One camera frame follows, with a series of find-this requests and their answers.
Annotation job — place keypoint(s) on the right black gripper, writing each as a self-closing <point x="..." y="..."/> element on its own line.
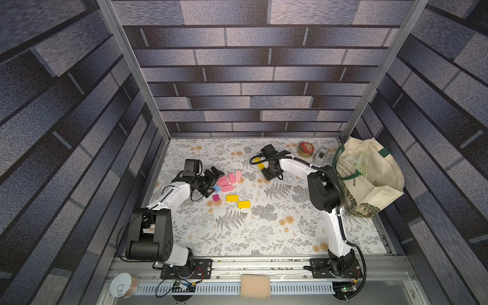
<point x="270" y="168"/>

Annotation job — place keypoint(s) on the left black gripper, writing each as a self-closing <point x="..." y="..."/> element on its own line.
<point x="212" y="178"/>

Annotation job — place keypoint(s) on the yellow block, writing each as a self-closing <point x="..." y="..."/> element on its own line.
<point x="244" y="204"/>
<point x="261" y="165"/>
<point x="232" y="198"/>

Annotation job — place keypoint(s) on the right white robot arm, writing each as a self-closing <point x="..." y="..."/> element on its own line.
<point x="326" y="196"/>

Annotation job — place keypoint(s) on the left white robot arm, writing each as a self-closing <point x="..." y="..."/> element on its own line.
<point x="150" y="236"/>

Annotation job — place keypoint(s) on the pink block two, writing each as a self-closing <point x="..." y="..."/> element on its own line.
<point x="223" y="182"/>

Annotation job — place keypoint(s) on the pink block five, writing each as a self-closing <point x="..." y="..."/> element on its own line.
<point x="227" y="188"/>

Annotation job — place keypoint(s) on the pink block three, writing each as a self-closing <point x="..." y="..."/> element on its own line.
<point x="232" y="178"/>

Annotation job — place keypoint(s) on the round red lid tin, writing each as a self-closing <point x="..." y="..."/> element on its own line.
<point x="306" y="149"/>

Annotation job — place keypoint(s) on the floral table mat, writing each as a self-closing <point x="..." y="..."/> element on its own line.
<point x="280" y="221"/>

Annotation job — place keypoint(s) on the small white box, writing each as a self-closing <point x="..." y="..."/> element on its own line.
<point x="321" y="156"/>

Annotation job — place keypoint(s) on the cream tote bag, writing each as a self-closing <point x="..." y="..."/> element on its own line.
<point x="369" y="176"/>

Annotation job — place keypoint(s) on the beige sponge pad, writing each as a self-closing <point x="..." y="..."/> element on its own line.
<point x="255" y="286"/>

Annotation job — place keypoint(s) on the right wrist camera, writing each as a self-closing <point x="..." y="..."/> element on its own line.
<point x="269" y="151"/>

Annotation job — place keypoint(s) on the aluminium rail base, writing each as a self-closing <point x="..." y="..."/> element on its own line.
<point x="389" y="279"/>

